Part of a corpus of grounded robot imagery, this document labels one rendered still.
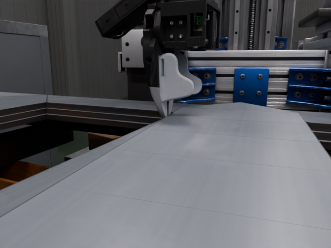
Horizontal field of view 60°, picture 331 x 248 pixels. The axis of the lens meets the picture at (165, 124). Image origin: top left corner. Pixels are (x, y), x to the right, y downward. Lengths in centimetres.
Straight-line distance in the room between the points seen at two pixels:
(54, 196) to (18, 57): 98
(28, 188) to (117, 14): 28
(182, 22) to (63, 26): 436
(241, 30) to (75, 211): 83
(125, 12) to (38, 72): 82
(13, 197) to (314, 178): 19
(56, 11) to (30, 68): 363
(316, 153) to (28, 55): 104
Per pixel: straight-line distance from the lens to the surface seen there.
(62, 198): 18
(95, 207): 16
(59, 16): 474
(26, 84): 116
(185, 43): 37
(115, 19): 42
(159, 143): 27
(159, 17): 38
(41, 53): 121
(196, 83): 41
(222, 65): 80
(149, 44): 37
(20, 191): 20
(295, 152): 27
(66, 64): 467
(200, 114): 42
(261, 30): 94
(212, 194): 18
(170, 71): 38
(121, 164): 22
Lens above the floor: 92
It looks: 13 degrees down
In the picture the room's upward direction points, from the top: straight up
